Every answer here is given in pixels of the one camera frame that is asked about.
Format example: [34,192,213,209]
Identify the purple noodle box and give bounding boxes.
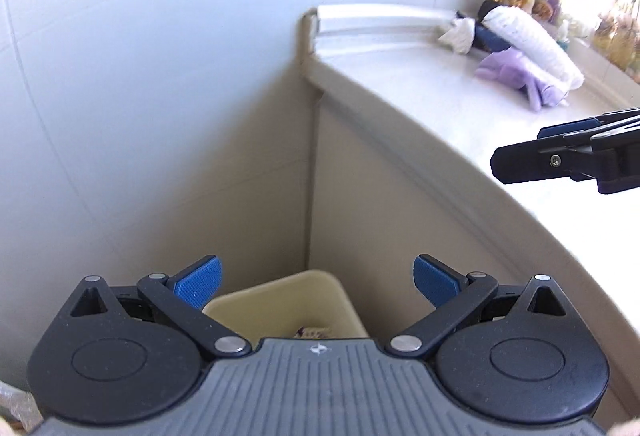
[532,0,561,22]

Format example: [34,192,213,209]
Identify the white rolled towel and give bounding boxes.
[482,6,585,91]

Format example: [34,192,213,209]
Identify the purple cloth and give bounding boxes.
[475,48,570,112]

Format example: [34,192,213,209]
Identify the dark blue snack bag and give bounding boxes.
[472,22,511,53]

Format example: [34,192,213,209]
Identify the beige trash bin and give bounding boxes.
[203,271,369,347]

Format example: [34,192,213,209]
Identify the white backsplash strip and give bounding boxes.
[305,3,457,52]

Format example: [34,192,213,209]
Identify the garlic sprouts in jar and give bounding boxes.
[591,0,639,71]

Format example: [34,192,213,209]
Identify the white tissue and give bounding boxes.
[438,17,475,55]

